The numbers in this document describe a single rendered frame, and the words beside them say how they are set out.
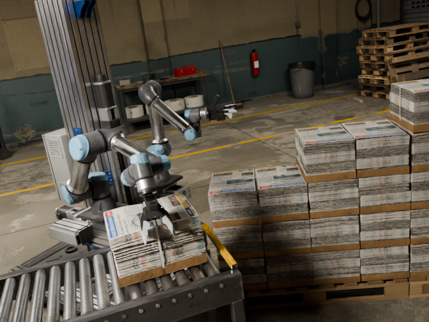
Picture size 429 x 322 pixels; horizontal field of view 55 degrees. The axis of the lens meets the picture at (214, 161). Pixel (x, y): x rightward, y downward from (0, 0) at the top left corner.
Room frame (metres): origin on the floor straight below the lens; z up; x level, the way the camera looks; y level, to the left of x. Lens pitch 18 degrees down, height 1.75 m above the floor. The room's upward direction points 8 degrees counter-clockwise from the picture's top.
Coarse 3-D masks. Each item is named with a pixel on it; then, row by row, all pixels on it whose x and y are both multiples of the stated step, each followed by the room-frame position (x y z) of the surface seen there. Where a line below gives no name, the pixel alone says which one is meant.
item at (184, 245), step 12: (168, 204) 1.72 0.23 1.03; (180, 204) 1.69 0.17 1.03; (180, 216) 1.58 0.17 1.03; (192, 216) 1.57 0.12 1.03; (180, 228) 1.54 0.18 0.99; (192, 228) 1.55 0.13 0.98; (168, 240) 1.53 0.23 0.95; (180, 240) 1.54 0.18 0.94; (192, 240) 1.55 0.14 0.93; (168, 252) 1.53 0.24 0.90; (180, 252) 1.54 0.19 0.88; (192, 252) 1.56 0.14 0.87; (204, 252) 1.57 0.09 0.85
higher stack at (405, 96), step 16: (416, 80) 2.49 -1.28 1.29; (400, 96) 2.36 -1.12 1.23; (416, 96) 2.17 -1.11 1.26; (400, 112) 2.37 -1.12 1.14; (416, 112) 2.17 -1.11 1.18; (416, 144) 2.16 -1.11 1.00; (416, 160) 2.17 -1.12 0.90; (416, 176) 2.17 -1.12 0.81; (416, 192) 2.16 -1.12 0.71; (416, 224) 2.16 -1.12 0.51; (416, 256) 2.17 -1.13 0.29; (416, 288) 2.16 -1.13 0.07
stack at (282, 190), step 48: (240, 192) 2.25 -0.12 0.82; (288, 192) 2.23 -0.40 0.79; (336, 192) 2.21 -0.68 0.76; (384, 192) 2.19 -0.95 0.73; (240, 240) 2.26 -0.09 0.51; (288, 240) 2.24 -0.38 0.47; (336, 240) 2.21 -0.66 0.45; (384, 240) 2.18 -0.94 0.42; (288, 288) 2.40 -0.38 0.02; (336, 288) 2.21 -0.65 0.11; (384, 288) 2.19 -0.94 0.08
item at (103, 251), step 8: (104, 248) 1.83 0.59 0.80; (72, 256) 1.79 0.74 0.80; (80, 256) 1.78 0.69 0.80; (88, 256) 1.77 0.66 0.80; (104, 256) 1.79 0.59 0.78; (40, 264) 1.75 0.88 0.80; (48, 264) 1.74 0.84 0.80; (56, 264) 1.73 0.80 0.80; (64, 264) 1.74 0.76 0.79; (16, 272) 1.71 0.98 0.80; (24, 272) 1.70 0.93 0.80; (32, 272) 1.70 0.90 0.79; (48, 272) 1.72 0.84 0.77; (0, 280) 1.66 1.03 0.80; (32, 280) 1.70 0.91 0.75; (48, 280) 1.72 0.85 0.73; (16, 288) 1.68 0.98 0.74; (32, 288) 1.70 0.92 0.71; (48, 288) 1.71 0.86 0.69; (0, 296) 1.66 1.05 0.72; (16, 296) 1.68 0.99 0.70
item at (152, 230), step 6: (138, 204) 1.77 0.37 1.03; (150, 222) 1.56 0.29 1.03; (156, 222) 1.55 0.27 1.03; (150, 228) 1.51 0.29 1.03; (162, 228) 1.52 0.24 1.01; (150, 234) 1.51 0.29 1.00; (162, 234) 1.52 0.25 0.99; (156, 240) 1.52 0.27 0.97; (162, 240) 1.52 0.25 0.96; (156, 246) 1.51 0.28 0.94; (162, 246) 1.52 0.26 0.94; (156, 252) 1.52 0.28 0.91; (162, 252) 1.52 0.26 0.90; (156, 258) 1.51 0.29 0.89; (168, 258) 1.53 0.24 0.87; (156, 264) 1.51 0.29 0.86
